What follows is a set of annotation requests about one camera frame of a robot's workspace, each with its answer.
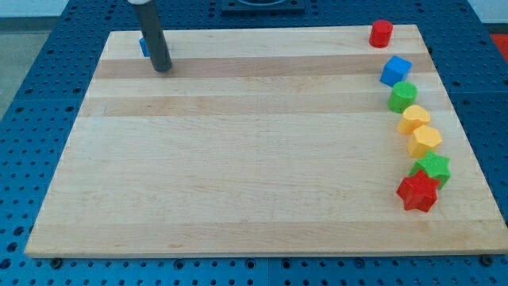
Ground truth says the red star block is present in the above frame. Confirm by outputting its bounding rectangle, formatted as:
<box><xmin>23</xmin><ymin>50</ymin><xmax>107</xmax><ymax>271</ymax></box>
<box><xmin>396</xmin><ymin>170</ymin><xmax>440</xmax><ymax>212</ymax></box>

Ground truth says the green star block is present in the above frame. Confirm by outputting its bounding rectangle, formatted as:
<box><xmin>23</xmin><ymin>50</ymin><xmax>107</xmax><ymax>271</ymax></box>
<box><xmin>409</xmin><ymin>151</ymin><xmax>451</xmax><ymax>190</ymax></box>

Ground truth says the wooden board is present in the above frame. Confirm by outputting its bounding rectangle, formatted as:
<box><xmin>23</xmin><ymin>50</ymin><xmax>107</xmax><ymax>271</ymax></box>
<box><xmin>25</xmin><ymin>25</ymin><xmax>507</xmax><ymax>258</ymax></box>

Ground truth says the blue block behind rod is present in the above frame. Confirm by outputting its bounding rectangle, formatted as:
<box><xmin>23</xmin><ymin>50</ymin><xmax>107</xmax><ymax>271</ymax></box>
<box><xmin>139</xmin><ymin>37</ymin><xmax>150</xmax><ymax>57</ymax></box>

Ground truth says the green cylinder block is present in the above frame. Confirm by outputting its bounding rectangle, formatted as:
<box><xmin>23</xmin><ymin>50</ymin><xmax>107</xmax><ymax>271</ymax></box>
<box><xmin>387</xmin><ymin>81</ymin><xmax>418</xmax><ymax>114</ymax></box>

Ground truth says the blue cube block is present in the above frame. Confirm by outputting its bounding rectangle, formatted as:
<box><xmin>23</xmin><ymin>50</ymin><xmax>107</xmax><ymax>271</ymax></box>
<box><xmin>379</xmin><ymin>56</ymin><xmax>413</xmax><ymax>87</ymax></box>

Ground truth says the yellow heart block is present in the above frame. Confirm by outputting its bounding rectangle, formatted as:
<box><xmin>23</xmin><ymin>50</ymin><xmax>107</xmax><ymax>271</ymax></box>
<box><xmin>396</xmin><ymin>105</ymin><xmax>431</xmax><ymax>135</ymax></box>

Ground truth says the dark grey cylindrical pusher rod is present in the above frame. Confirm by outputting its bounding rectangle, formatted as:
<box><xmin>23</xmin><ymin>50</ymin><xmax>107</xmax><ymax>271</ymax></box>
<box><xmin>128</xmin><ymin>0</ymin><xmax>172</xmax><ymax>72</ymax></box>

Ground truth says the red cylinder block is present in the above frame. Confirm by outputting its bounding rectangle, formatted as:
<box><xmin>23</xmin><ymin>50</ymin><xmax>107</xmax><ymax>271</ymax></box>
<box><xmin>369</xmin><ymin>20</ymin><xmax>393</xmax><ymax>48</ymax></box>

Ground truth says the yellow hexagon block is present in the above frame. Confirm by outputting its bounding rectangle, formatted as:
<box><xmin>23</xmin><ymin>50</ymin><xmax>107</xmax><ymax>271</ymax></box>
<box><xmin>406</xmin><ymin>125</ymin><xmax>443</xmax><ymax>159</ymax></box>

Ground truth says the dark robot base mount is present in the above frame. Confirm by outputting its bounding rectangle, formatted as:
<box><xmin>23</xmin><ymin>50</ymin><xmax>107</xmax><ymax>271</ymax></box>
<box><xmin>218</xmin><ymin>0</ymin><xmax>306</xmax><ymax>14</ymax></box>

